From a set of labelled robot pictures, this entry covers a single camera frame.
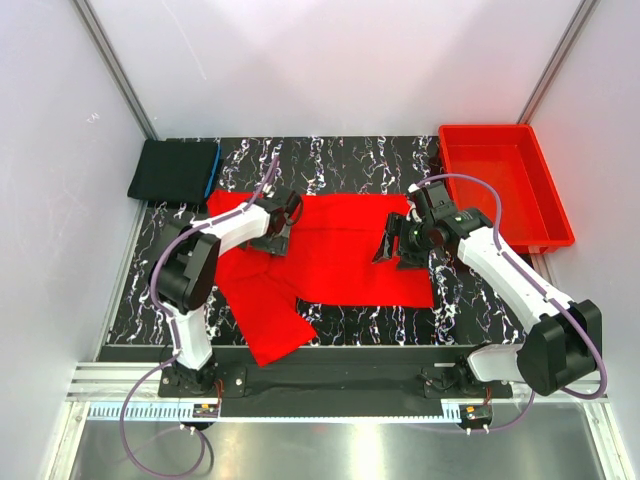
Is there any left small electronics board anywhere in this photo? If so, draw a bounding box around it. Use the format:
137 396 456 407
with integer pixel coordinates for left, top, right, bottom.
192 403 220 419

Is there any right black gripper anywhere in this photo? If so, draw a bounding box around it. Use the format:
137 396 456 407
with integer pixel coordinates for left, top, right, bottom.
372 212 434 272

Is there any aluminium table edge rail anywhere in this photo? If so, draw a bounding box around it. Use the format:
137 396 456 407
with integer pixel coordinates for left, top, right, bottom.
67 360 610 404

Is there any left aluminium frame post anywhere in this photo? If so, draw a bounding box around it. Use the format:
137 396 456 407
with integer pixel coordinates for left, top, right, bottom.
71 0 159 140

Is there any right small electronics board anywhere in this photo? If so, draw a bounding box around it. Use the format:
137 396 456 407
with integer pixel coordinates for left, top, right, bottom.
461 404 493 421

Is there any red plastic bin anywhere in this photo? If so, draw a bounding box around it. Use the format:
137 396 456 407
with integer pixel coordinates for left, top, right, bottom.
439 124 575 254

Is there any red t shirt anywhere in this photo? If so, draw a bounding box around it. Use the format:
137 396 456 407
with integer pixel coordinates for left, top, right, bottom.
215 194 434 367

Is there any aluminium frame post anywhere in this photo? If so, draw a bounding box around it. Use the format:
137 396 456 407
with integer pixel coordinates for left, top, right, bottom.
71 0 159 140
516 0 600 124

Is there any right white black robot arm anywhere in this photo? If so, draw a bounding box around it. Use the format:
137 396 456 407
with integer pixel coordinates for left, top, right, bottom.
373 175 608 398

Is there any white slotted cable duct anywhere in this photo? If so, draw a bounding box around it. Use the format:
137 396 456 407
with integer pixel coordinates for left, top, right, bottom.
88 401 462 425

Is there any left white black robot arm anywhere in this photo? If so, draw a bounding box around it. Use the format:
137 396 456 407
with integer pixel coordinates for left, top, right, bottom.
148 186 303 396

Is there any small electronics board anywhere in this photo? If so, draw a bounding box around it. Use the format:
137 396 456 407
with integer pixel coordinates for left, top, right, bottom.
192 403 220 419
461 404 493 421

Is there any folded black t shirt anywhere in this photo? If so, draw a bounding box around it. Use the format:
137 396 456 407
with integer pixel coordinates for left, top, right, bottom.
127 139 219 205

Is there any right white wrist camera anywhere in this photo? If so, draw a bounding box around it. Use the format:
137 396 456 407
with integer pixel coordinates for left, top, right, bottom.
407 183 427 222

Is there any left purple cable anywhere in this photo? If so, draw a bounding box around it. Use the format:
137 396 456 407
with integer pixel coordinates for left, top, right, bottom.
117 153 284 475

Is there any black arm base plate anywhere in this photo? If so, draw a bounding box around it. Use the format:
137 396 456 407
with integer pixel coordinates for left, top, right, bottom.
97 344 576 419

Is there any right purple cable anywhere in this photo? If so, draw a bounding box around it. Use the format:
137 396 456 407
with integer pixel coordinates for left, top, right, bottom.
399 172 610 435

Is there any right aluminium frame post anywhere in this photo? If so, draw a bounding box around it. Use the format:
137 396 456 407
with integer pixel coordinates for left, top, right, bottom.
516 0 600 124

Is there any purple cable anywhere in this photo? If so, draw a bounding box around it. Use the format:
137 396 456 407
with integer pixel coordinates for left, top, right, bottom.
117 153 284 475
399 172 610 435

